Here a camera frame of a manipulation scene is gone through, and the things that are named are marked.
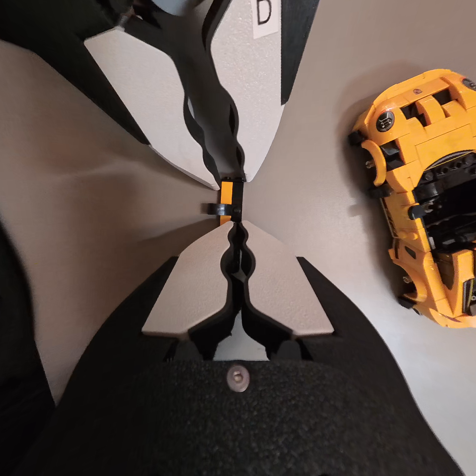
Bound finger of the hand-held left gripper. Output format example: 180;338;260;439
197;0;286;182
85;19;231;190

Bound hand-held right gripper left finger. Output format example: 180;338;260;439
142;222;238;360

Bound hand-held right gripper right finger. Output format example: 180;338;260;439
239;221;334;358

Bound yellow lego car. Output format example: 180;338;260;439
348;69;476;330

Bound black and yellow lego strip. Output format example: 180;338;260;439
203;179;245;226

